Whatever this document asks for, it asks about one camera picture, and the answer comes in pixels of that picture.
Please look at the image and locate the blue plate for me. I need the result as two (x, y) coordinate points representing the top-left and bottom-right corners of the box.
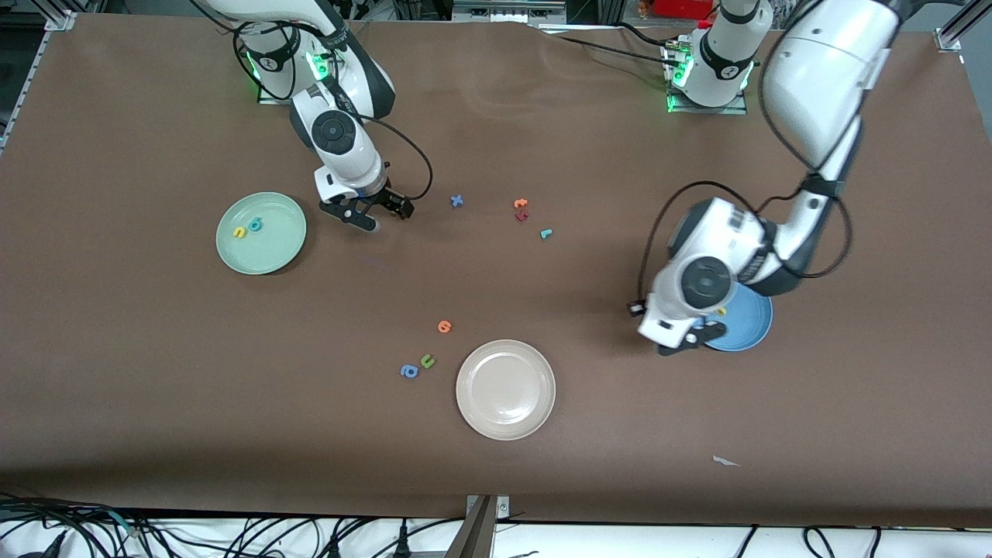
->
(701, 285), (774, 353)

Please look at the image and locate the light green plate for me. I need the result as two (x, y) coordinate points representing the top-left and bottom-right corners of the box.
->
(215, 191), (308, 276)

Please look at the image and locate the beige plate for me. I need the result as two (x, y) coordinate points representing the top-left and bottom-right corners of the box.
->
(455, 339), (557, 442)

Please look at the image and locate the grey metal box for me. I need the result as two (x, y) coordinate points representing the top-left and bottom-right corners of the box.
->
(452, 0), (568, 24)

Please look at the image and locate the red object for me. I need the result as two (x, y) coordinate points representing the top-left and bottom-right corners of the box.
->
(651, 0), (718, 20)

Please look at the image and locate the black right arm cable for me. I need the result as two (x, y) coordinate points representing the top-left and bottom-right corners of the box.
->
(232, 19), (433, 202)

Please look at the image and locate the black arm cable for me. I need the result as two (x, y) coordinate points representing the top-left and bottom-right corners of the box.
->
(637, 181), (853, 307)
(232, 19), (433, 202)

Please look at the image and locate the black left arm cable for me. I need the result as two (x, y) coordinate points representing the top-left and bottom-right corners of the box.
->
(637, 181), (853, 307)

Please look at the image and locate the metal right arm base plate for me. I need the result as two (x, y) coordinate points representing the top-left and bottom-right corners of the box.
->
(258, 31), (346, 106)

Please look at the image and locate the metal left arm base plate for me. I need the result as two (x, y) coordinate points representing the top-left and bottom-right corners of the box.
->
(666, 43), (749, 115)

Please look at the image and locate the grey metal post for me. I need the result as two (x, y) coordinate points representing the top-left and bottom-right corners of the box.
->
(443, 496), (497, 558)

